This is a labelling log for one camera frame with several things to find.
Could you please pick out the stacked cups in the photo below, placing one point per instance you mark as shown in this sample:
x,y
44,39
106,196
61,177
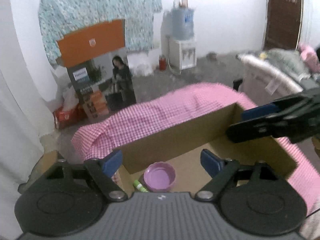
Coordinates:
x,y
181,1

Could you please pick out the red bottle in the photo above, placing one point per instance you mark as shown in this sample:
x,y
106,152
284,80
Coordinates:
x,y
163,62

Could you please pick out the red packet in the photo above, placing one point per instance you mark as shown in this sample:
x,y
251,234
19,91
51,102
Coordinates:
x,y
66,116

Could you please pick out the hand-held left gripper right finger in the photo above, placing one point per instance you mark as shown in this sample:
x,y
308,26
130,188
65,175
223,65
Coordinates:
x,y
211,162

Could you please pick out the white water dispenser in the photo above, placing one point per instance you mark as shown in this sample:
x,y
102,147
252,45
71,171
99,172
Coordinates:
x,y
182,55

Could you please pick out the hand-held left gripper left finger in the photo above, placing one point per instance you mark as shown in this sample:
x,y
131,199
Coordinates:
x,y
111,163

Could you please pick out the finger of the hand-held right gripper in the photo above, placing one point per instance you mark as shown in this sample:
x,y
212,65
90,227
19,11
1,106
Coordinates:
x,y
250,131
260,111

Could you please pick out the grey green cloth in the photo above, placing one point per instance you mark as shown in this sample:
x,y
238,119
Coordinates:
x,y
285,60

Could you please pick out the printed cardboard box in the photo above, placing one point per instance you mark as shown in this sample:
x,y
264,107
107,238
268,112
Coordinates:
x,y
175,140

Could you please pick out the blue floral cloth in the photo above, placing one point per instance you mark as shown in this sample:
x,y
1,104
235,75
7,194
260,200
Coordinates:
x,y
95,5

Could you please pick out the pink cloth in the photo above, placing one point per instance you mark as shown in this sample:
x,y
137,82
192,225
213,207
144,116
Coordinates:
x,y
308,56

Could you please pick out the white curtain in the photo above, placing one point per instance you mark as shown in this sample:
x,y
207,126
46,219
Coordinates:
x,y
17,92

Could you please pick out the green tube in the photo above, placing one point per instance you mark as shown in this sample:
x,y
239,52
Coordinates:
x,y
140,186

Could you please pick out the brown wooden door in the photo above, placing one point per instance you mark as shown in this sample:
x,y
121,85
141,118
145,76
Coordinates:
x,y
283,15

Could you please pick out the orange appliance box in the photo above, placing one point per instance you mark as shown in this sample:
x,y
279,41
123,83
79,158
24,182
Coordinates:
x,y
92,42

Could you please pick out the pink checkered tablecloth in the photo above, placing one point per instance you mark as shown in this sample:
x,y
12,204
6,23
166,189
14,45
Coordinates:
x,y
155,115

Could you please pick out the purple plastic bowl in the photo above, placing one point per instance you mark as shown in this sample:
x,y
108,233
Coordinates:
x,y
160,177

